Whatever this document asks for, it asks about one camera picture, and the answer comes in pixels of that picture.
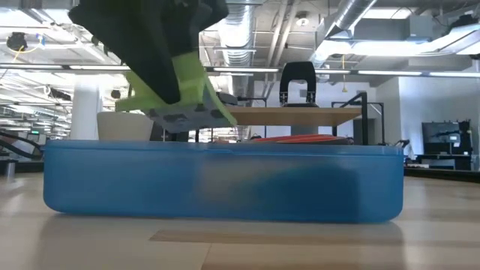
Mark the green stapler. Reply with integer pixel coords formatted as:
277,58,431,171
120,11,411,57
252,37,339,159
114,51,239,135

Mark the blue translucent plastic box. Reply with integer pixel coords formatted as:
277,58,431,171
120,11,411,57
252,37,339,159
42,139,407,225

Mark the black arch-shaped robot base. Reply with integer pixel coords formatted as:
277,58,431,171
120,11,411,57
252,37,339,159
278,60,318,108

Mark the white planter pot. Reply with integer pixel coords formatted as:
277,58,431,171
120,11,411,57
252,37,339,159
96,111,155,142

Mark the black flat device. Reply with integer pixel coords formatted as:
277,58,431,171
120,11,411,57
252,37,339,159
216,91,239,107

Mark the white column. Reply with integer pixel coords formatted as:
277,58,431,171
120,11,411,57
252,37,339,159
70,79,103,141

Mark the black ceiling fixture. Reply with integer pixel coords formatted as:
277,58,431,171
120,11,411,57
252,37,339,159
4,31,47,54

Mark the wooden side table top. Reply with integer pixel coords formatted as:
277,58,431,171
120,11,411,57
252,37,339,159
223,106,363,128

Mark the black curved railing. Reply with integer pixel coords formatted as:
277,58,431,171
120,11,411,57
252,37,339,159
0,130,44,163

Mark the black monitor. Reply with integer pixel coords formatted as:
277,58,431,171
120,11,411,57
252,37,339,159
421,118,474,156

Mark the black desk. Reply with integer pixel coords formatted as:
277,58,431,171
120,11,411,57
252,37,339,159
403,153,476,172

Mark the silver ceiling duct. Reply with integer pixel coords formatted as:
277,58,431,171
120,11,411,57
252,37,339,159
310,0,378,69
212,0,257,97

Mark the grey pedestal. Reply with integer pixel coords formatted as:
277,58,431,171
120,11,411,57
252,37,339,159
290,125,320,137

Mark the wooden table with black frame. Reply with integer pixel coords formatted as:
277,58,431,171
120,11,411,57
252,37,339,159
160,91,386,147

